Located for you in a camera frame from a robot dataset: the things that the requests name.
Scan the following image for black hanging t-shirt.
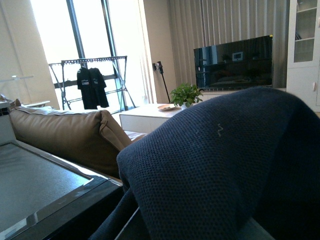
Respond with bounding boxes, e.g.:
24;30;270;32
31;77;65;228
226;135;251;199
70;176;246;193
88;67;109;108
76;67;97;110

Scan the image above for white low coffee table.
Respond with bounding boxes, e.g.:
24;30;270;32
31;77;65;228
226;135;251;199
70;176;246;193
119;103;182;133

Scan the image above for green potted plant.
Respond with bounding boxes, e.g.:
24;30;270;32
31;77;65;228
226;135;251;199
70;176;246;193
170;83;203;108

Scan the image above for shallow beige dish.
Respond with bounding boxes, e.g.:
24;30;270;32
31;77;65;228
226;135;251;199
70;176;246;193
157;104;179;112

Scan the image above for metal clothes drying rack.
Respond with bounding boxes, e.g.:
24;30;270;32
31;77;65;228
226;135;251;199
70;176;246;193
48;55;137;112

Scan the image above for dark navy knit garment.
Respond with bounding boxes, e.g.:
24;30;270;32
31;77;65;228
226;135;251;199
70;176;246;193
91;87;320;240

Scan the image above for white glass door cabinet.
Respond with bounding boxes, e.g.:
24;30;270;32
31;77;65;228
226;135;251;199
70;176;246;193
286;0;320;112

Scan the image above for black flat screen television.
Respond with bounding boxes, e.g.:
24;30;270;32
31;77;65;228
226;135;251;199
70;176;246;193
193;35;273;91

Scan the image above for grey pleated curtain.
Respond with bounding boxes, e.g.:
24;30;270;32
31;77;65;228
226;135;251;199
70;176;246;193
167;0;290;88

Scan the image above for grey front-load washing machine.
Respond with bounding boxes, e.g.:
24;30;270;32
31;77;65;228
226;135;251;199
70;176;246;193
0;101;123;240

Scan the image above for white TV console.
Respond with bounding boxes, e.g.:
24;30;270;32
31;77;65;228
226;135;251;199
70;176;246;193
198;87;287;102

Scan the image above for tan leather sofa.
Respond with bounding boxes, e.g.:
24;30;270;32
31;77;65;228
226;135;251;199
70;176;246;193
9;106;146;178

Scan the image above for black stick vacuum cleaner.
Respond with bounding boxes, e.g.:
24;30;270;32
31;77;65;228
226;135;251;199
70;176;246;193
152;60;171;104

